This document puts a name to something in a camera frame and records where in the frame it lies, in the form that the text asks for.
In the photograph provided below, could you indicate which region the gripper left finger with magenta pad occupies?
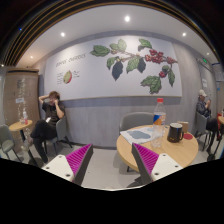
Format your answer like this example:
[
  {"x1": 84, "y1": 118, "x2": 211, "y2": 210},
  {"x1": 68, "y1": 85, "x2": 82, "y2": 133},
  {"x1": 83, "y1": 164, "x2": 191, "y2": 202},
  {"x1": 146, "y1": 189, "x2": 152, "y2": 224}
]
[{"x1": 43, "y1": 144, "x2": 93, "y2": 185}]

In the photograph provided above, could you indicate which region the seated person with cap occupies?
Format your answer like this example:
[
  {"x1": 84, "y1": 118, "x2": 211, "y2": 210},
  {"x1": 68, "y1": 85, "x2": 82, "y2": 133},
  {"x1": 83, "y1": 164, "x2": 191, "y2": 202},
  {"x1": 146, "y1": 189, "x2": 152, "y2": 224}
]
[{"x1": 196, "y1": 89, "x2": 219, "y2": 153}]

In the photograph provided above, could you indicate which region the small round wooden table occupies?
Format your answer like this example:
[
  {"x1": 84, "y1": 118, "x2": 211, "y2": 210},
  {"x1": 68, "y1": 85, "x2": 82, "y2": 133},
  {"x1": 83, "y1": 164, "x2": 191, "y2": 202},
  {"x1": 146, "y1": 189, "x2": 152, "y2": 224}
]
[{"x1": 9, "y1": 120, "x2": 38, "y2": 167}]

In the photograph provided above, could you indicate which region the white paper sheet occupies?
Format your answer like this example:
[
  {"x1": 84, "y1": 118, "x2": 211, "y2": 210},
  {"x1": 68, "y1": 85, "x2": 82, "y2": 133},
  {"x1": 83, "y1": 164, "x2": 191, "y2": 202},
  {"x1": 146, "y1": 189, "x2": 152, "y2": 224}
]
[{"x1": 120, "y1": 127, "x2": 153, "y2": 144}]

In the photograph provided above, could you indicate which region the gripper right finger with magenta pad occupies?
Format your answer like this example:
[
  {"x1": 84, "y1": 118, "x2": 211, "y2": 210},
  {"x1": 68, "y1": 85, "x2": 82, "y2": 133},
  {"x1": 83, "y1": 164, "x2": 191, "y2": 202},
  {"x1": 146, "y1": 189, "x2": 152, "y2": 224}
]
[{"x1": 132, "y1": 143, "x2": 182, "y2": 185}]

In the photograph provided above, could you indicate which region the seated person in black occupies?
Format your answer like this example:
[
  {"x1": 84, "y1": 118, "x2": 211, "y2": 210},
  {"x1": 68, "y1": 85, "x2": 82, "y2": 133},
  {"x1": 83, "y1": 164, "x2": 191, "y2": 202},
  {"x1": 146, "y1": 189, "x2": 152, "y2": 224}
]
[{"x1": 22, "y1": 91, "x2": 65, "y2": 163}]

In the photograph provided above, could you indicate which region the bottle on small table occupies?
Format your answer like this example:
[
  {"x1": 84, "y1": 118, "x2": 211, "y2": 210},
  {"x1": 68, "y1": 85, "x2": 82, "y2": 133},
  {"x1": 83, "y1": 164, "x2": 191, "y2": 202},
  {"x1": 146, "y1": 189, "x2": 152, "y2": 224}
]
[{"x1": 23, "y1": 108, "x2": 28, "y2": 124}]

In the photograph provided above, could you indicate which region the green chair at left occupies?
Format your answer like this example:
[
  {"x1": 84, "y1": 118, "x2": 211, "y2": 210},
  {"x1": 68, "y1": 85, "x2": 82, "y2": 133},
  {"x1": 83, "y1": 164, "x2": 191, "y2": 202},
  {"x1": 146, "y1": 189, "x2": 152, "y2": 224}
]
[{"x1": 0, "y1": 124, "x2": 15, "y2": 158}]

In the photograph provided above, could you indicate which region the grey chair under person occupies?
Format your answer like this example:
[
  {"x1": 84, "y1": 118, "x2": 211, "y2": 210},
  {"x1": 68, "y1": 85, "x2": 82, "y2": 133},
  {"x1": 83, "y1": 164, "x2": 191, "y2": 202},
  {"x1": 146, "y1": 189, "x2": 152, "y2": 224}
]
[{"x1": 50, "y1": 117, "x2": 71, "y2": 150}]

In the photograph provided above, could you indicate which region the clear plastic water bottle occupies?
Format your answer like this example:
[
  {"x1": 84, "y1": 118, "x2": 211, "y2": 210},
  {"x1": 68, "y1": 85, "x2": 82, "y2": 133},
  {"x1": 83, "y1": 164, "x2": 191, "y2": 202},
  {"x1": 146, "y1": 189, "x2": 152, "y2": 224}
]
[{"x1": 151, "y1": 98, "x2": 166, "y2": 148}]

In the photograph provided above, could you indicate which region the black mug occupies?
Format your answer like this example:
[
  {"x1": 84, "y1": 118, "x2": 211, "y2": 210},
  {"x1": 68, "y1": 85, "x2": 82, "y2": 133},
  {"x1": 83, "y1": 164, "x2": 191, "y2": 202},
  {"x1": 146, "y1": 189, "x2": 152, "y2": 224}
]
[{"x1": 167, "y1": 123, "x2": 184, "y2": 143}]

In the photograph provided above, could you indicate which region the grey upholstered chair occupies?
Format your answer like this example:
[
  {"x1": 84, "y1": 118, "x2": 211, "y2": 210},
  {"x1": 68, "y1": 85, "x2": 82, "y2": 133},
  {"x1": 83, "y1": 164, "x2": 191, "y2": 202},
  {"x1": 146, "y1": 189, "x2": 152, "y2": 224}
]
[{"x1": 119, "y1": 112, "x2": 153, "y2": 131}]

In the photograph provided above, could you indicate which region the red round coaster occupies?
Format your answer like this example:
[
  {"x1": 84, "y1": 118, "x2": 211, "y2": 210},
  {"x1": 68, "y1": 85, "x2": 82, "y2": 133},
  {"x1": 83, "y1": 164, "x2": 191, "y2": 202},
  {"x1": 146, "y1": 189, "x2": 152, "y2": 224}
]
[{"x1": 183, "y1": 133, "x2": 193, "y2": 140}]

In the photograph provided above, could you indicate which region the brown paper cup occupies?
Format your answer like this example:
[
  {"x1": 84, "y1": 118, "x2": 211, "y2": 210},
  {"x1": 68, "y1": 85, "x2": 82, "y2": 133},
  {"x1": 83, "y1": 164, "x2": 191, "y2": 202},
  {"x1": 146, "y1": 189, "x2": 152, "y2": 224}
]
[{"x1": 177, "y1": 121, "x2": 189, "y2": 133}]

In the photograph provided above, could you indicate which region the grey chair at right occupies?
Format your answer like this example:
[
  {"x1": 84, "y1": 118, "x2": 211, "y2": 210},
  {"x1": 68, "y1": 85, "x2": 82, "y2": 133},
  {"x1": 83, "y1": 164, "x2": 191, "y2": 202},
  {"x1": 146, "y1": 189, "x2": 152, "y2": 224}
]
[{"x1": 195, "y1": 112, "x2": 211, "y2": 145}]

